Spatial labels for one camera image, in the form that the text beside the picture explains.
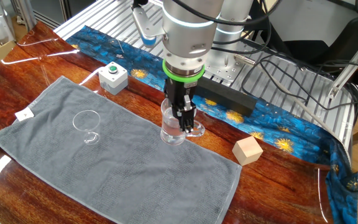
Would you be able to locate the black foam block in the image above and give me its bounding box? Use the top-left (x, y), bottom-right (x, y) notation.
top-left (193, 76), bottom-right (258, 118)

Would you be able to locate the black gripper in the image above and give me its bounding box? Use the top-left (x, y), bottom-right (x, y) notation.
top-left (163, 77), bottom-right (198, 133)

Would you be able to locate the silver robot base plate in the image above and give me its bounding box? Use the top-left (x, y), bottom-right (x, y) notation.
top-left (203, 51), bottom-right (254, 85)

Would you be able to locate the blue starry tablecloth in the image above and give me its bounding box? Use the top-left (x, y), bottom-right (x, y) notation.
top-left (0, 24), bottom-right (358, 224)

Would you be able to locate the grey cable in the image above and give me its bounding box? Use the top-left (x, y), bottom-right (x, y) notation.
top-left (272, 79), bottom-right (338, 136)

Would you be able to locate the grey towel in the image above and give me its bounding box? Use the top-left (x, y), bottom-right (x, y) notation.
top-left (0, 75), bottom-right (243, 224)

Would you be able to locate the empty clear plastic cup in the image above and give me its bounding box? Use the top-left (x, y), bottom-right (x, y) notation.
top-left (71, 109), bottom-right (101, 146)

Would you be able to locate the dark framed cabinet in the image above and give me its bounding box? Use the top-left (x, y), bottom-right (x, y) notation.
top-left (29, 0), bottom-right (98, 30)

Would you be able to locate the black cable bundle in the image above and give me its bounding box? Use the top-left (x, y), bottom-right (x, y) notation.
top-left (241, 46), bottom-right (358, 113)

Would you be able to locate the green push button box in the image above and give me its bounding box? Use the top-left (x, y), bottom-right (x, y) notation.
top-left (98, 61), bottom-right (129, 96)

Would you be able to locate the clear glass mug with water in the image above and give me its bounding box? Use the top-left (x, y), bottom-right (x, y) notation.
top-left (159, 98), bottom-right (206, 146)

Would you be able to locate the light wooden cube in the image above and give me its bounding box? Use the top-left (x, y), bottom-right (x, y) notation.
top-left (232, 136), bottom-right (264, 167)

